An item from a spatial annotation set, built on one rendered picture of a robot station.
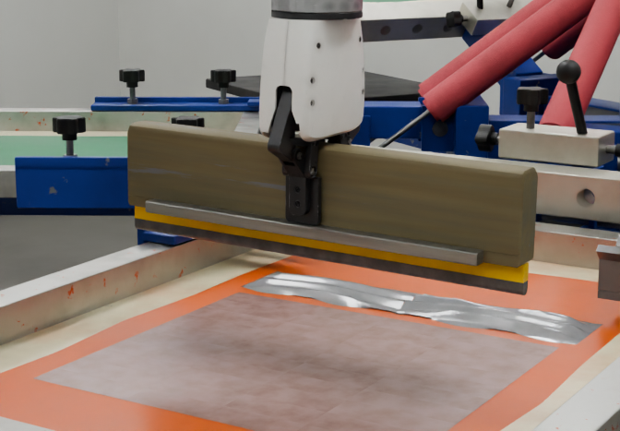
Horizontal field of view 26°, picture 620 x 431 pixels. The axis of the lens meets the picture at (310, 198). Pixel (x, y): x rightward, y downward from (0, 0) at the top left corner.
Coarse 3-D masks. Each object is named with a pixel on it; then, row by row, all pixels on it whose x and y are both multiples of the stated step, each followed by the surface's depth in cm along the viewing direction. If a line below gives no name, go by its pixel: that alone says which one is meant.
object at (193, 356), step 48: (240, 288) 137; (432, 288) 137; (96, 336) 121; (144, 336) 121; (192, 336) 121; (240, 336) 121; (288, 336) 121; (336, 336) 121; (0, 384) 109; (48, 384) 109; (96, 384) 109; (144, 384) 109; (192, 384) 109; (240, 384) 109
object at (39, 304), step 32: (544, 224) 149; (128, 256) 135; (160, 256) 137; (192, 256) 142; (224, 256) 147; (544, 256) 147; (576, 256) 145; (32, 288) 124; (64, 288) 125; (96, 288) 129; (128, 288) 133; (0, 320) 118; (32, 320) 122; (64, 320) 126; (608, 384) 99; (0, 416) 92; (576, 416) 92; (608, 416) 92
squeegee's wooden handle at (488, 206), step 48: (144, 144) 120; (192, 144) 117; (240, 144) 114; (336, 144) 112; (144, 192) 121; (192, 192) 118; (240, 192) 115; (336, 192) 110; (384, 192) 108; (432, 192) 106; (480, 192) 103; (528, 192) 102; (432, 240) 106; (480, 240) 104; (528, 240) 104
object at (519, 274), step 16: (144, 208) 122; (176, 224) 121; (192, 224) 120; (208, 224) 119; (272, 240) 116; (288, 240) 115; (304, 240) 114; (368, 256) 111; (384, 256) 110; (400, 256) 109; (464, 272) 106; (480, 272) 106; (496, 272) 105; (512, 272) 104; (528, 272) 105
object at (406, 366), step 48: (480, 288) 137; (528, 288) 137; (576, 288) 137; (384, 336) 121; (432, 336) 121; (480, 336) 121; (288, 384) 109; (336, 384) 109; (384, 384) 109; (432, 384) 109; (480, 384) 109; (528, 384) 109
